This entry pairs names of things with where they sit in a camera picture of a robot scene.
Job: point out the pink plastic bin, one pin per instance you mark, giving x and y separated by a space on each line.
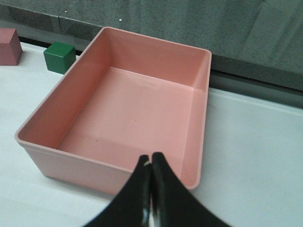
127 95

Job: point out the right green cube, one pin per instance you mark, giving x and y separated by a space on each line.
59 57

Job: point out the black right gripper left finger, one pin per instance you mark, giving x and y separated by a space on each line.
131 206

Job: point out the pink cube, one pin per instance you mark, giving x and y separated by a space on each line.
10 47

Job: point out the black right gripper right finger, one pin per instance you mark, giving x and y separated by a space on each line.
172 203

